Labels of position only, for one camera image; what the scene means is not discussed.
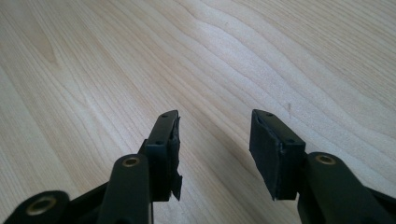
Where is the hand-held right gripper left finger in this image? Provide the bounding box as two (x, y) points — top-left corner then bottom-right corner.
(144, 109), (184, 202)

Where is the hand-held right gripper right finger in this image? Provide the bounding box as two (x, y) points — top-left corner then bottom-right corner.
(248, 108), (308, 202)

